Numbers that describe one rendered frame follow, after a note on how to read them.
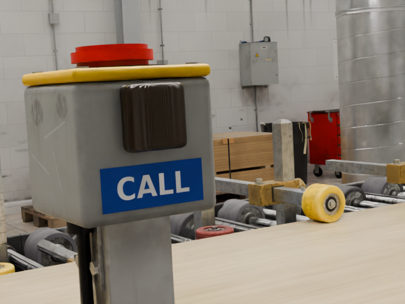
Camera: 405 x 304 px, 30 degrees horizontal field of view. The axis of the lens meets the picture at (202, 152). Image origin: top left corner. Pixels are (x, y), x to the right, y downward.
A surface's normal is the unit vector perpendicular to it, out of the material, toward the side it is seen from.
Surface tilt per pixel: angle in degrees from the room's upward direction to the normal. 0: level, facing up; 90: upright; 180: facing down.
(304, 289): 0
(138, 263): 90
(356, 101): 90
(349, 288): 0
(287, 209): 90
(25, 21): 90
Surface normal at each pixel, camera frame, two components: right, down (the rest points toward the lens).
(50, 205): -0.85, 0.09
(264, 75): 0.52, 0.05
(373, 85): -0.29, 0.11
